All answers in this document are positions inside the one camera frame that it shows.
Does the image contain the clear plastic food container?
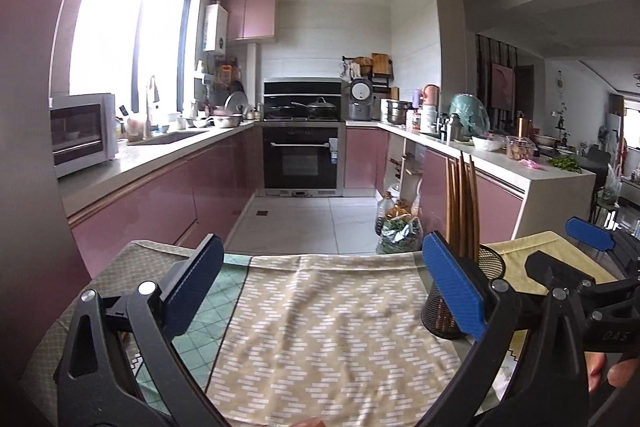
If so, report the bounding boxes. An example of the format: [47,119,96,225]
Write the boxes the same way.
[505,136,535,160]

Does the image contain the white water heater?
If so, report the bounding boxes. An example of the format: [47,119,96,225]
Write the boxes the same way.
[203,4,229,54]

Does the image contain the beige green patterned tablecloth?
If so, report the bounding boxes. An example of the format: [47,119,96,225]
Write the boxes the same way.
[20,239,501,427]

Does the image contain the steel kitchen sink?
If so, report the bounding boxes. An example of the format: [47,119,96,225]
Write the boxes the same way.
[131,129,208,145]

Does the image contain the pink base cabinets below sink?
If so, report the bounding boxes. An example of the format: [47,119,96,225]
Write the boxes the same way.
[67,127,265,280]

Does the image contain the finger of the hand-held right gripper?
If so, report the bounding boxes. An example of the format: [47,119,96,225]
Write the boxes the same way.
[524,251,640,354]
[565,216,640,280]

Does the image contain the black wall rack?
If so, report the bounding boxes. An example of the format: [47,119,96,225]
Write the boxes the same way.
[342,53,396,94]

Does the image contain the black built-in oven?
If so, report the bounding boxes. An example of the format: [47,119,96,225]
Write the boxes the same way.
[262,126,343,198]

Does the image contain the bunch of wooden chopsticks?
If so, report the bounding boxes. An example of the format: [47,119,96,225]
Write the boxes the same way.
[445,155,482,258]

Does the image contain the black wok with lid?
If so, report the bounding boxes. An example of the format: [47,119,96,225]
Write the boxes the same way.
[290,97,338,118]

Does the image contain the person's right hand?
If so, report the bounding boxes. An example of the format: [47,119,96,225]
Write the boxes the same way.
[586,349,640,395]

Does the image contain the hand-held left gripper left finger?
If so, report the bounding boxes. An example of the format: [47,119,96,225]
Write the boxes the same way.
[53,234,225,427]

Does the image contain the pink base cabinets with white counter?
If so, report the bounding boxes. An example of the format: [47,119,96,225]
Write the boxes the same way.
[345,127,526,248]

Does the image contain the silver rice cooker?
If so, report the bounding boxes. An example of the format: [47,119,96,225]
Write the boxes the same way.
[348,78,375,121]

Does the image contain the black mesh utensil holder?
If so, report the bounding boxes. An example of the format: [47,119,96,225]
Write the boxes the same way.
[421,243,507,340]

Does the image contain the green leafy vegetables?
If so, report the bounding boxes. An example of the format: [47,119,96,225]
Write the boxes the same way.
[547,155,583,174]

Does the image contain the pink wall cabinet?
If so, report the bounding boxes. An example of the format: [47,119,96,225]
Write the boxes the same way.
[220,0,278,42]

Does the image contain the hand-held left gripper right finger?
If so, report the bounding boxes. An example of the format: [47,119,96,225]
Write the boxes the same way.
[421,230,590,427]

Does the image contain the kitchen window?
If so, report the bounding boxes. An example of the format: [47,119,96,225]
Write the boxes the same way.
[69,0,196,112]

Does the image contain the white microwave oven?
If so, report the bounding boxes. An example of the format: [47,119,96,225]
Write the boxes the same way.
[49,93,120,178]

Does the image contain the white printed cloth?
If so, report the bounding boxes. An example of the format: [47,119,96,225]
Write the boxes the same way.
[480,337,523,413]

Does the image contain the bag of vegetables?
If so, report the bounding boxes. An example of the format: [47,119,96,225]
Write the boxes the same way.
[376,207,425,255]

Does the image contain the steel kitchen faucet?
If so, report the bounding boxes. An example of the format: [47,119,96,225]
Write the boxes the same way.
[145,76,160,138]

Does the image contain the black range hood cooktop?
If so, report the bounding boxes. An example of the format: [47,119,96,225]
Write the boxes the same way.
[263,78,343,122]

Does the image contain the white bowl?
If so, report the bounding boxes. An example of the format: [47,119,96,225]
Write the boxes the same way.
[471,134,505,152]

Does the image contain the brown wall picture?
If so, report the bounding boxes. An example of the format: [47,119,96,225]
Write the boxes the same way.
[490,62,516,110]

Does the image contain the round pot lid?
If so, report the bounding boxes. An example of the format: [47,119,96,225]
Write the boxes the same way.
[224,91,250,115]

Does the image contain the steel stock pot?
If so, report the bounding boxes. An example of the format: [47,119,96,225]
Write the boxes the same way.
[385,99,410,125]

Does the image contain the cooking oil bottle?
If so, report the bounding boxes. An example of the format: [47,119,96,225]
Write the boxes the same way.
[375,192,401,238]

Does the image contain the pink refrigerator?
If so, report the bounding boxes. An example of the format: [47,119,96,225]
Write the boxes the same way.
[0,0,121,388]

